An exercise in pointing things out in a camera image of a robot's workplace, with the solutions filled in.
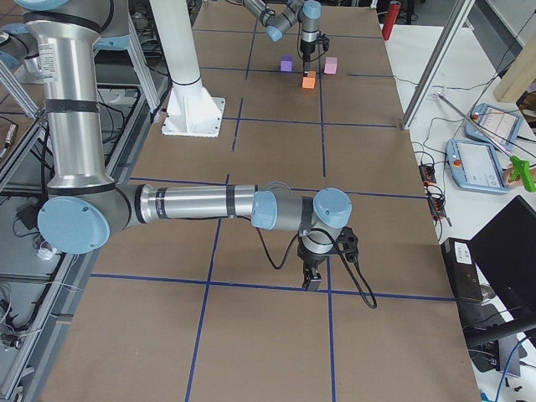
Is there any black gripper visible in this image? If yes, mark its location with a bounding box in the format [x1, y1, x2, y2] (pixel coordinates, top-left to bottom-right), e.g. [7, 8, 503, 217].
[297, 226, 358, 291]
[299, 34, 329, 72]

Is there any orange foam cube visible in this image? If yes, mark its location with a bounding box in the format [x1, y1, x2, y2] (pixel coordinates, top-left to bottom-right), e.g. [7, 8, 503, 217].
[301, 70, 317, 89]

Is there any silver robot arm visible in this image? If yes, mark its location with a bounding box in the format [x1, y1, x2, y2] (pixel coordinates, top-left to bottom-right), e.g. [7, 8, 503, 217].
[243, 0, 330, 76]
[22, 1, 364, 290]

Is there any purple foam cube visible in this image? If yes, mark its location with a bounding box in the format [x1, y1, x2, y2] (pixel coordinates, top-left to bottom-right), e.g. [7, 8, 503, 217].
[280, 54, 293, 72]

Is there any pink foam cube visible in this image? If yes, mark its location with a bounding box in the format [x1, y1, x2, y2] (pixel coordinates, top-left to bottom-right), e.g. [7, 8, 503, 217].
[323, 57, 338, 75]

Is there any red cylindrical bottle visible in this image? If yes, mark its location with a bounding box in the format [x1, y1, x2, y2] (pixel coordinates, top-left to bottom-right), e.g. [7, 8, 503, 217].
[382, 1, 401, 41]

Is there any black box device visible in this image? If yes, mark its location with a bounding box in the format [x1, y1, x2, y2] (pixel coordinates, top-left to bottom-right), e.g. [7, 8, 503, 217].
[441, 238, 483, 303]

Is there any far teach pendant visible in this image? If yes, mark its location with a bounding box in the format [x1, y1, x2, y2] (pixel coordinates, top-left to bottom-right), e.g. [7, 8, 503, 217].
[470, 103, 522, 151]

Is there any teach pendant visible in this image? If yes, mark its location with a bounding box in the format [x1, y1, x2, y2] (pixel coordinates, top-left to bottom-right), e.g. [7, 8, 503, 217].
[446, 139, 509, 194]
[470, 103, 522, 151]

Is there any black laptop computer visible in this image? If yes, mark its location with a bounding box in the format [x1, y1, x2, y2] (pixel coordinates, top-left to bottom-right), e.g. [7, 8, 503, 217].
[465, 195, 535, 348]

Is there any near teach pendant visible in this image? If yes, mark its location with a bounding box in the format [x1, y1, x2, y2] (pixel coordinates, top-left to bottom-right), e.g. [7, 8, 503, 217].
[446, 139, 509, 194]

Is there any wooden beam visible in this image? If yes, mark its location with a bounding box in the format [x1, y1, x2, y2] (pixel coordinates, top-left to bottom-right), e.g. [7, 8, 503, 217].
[495, 0, 536, 104]

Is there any green plastic clamp tool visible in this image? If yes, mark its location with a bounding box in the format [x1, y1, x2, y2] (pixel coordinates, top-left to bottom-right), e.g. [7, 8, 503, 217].
[508, 155, 535, 193]

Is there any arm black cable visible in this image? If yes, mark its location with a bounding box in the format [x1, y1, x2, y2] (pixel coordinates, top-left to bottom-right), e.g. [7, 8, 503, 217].
[296, 28, 331, 64]
[255, 228, 378, 310]

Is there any white pedestal column base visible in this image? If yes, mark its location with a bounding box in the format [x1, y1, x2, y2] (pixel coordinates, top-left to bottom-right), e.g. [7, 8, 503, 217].
[150, 0, 225, 137]

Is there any aluminium frame post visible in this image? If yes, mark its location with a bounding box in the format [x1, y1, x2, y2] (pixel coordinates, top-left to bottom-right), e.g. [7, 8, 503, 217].
[401, 0, 476, 130]

